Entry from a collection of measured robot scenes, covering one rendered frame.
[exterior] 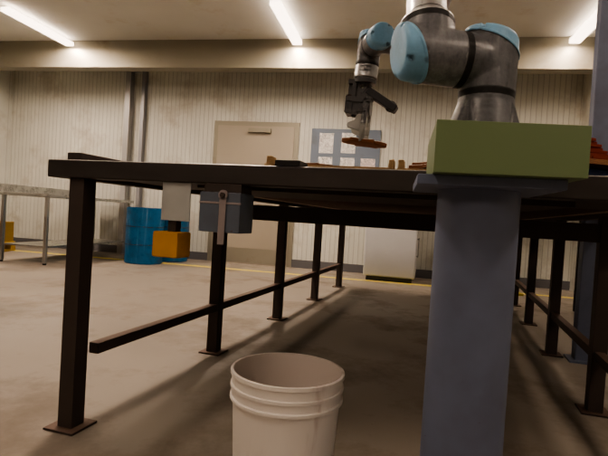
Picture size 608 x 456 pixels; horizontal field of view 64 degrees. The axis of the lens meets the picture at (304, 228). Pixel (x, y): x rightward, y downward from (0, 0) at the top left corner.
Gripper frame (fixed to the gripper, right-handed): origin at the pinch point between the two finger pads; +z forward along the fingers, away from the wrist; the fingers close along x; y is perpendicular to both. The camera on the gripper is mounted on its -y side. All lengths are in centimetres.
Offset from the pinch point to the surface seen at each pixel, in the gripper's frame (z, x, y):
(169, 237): 37, 22, 53
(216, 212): 28, 23, 38
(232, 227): 32, 23, 33
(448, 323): 44, 54, -29
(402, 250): 60, -481, -1
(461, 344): 47, 55, -32
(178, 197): 25, 19, 53
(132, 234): 83, -420, 349
